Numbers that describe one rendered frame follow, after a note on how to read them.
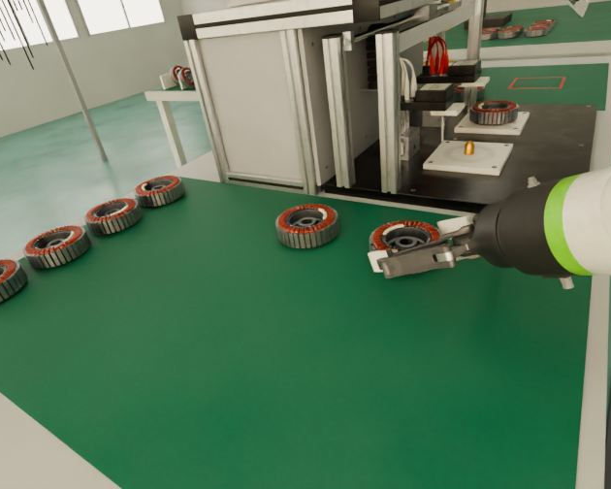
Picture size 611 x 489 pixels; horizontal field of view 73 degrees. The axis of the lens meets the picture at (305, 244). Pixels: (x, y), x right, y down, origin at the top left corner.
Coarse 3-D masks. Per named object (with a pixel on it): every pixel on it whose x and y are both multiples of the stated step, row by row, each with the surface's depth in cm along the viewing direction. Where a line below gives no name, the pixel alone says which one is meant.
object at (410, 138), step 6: (402, 132) 93; (408, 132) 92; (414, 132) 92; (402, 138) 90; (408, 138) 90; (414, 138) 93; (408, 144) 90; (414, 144) 94; (408, 150) 91; (414, 150) 94; (402, 156) 92; (408, 156) 92
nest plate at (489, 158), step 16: (448, 144) 94; (464, 144) 93; (480, 144) 92; (496, 144) 91; (512, 144) 89; (432, 160) 88; (448, 160) 86; (464, 160) 85; (480, 160) 84; (496, 160) 83
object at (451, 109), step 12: (432, 84) 86; (444, 84) 85; (420, 96) 84; (432, 96) 83; (444, 96) 82; (408, 108) 86; (420, 108) 85; (432, 108) 84; (444, 108) 83; (456, 108) 84; (408, 120) 93
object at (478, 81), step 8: (456, 64) 101; (464, 64) 100; (472, 64) 98; (480, 64) 102; (448, 72) 106; (456, 72) 101; (464, 72) 100; (472, 72) 99; (480, 72) 103; (416, 80) 106; (424, 80) 105; (432, 80) 104; (440, 80) 103; (448, 80) 102; (456, 80) 101; (464, 80) 100; (472, 80) 99; (480, 80) 101; (488, 80) 102
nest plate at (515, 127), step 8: (520, 112) 107; (464, 120) 107; (520, 120) 101; (456, 128) 103; (464, 128) 102; (472, 128) 101; (480, 128) 100; (488, 128) 100; (496, 128) 99; (504, 128) 98; (512, 128) 97; (520, 128) 97
